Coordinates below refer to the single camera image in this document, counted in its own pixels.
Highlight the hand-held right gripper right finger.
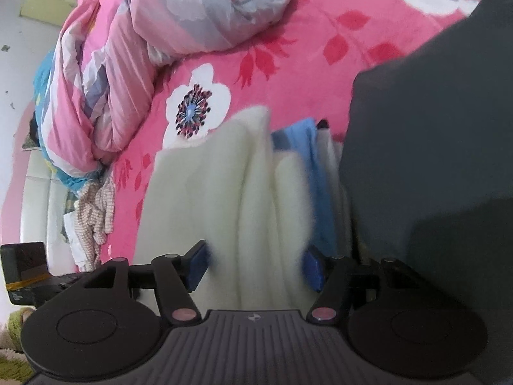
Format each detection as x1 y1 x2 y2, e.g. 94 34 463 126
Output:
300 246 429 325

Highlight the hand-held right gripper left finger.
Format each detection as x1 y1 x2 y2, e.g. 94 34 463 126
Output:
82 240 212 325

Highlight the white deer print fleece garment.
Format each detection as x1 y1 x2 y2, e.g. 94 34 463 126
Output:
132 104 315 311

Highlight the tan checkered garment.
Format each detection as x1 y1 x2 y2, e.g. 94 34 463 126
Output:
74 176 117 273

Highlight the white and pink headboard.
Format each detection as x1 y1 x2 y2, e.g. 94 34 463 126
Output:
18 150 79 273

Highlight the blue folded cloth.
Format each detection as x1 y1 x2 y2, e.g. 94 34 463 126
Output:
270 117 341 257

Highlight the dark grey folded cloth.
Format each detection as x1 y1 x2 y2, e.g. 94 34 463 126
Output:
339 0 513 370

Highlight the pink floral bed sheet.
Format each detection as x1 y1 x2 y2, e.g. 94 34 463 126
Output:
0 0 493 267

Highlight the pink and grey quilt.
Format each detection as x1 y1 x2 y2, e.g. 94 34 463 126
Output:
38 0 309 177

